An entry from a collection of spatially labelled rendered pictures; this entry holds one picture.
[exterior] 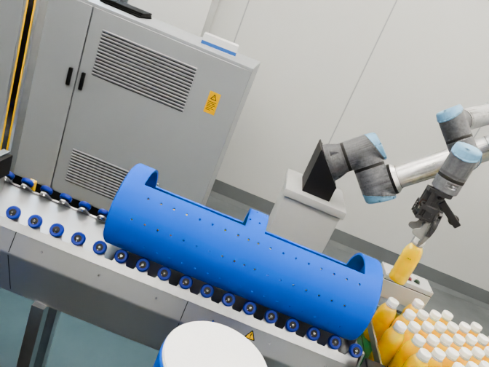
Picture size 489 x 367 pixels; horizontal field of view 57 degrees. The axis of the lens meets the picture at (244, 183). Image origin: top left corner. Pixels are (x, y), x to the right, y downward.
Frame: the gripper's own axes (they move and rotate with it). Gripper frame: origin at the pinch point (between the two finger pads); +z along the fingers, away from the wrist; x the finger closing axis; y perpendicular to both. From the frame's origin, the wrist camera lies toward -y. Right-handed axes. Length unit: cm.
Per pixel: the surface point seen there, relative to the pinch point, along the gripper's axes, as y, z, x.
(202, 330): 61, 27, 55
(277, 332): 37, 38, 28
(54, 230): 117, 34, 28
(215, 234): 68, 13, 29
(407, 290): -9.7, 23.6, -7.3
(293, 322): 34, 33, 27
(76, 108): 189, 56, -139
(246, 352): 49, 27, 56
